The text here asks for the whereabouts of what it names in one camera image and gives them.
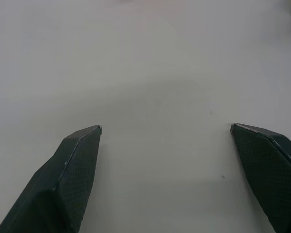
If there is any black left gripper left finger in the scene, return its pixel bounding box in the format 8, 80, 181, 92
0, 125, 103, 233

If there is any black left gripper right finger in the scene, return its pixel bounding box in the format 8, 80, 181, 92
230, 123, 291, 233

